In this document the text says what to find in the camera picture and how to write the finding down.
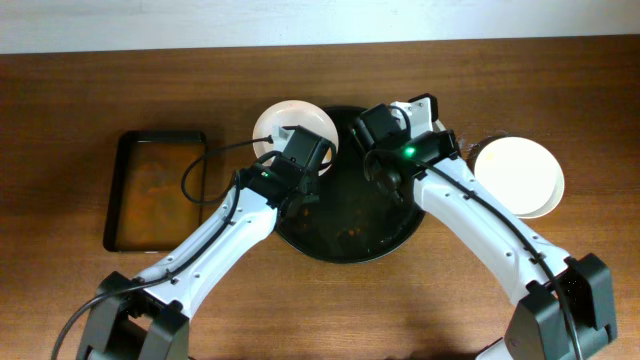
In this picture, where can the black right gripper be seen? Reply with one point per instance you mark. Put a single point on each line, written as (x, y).
(388, 181)

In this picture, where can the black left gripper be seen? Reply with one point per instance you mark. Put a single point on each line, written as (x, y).
(304, 198)

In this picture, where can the white plate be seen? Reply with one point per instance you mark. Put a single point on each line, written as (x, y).
(281, 121)
(509, 166)
(543, 199)

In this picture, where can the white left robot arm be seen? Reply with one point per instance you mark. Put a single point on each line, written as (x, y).
(149, 316)

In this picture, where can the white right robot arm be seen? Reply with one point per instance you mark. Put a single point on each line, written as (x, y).
(564, 307)

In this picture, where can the round black serving tray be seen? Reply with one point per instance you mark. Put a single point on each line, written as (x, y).
(353, 221)

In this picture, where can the black rectangular water tray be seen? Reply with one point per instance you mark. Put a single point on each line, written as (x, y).
(147, 210)

